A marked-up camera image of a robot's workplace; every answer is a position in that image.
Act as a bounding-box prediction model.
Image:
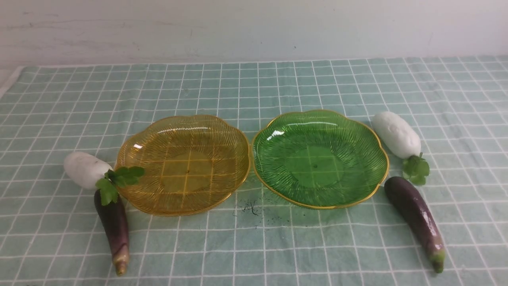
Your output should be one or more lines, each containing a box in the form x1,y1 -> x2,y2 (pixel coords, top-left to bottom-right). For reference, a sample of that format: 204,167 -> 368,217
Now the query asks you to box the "amber transparent plastic plate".
115,114 -> 252,216

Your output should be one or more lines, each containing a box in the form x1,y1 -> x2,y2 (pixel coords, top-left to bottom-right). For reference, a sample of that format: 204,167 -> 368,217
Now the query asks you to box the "white radish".
63,151 -> 145,206
372,112 -> 430,186

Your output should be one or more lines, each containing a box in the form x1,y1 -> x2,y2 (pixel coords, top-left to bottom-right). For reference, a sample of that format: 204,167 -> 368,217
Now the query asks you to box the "purple eggplant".
384,177 -> 446,274
94,190 -> 129,276

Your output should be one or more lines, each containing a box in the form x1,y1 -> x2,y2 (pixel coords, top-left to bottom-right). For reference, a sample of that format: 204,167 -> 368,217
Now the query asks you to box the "green transparent plastic plate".
252,109 -> 390,210

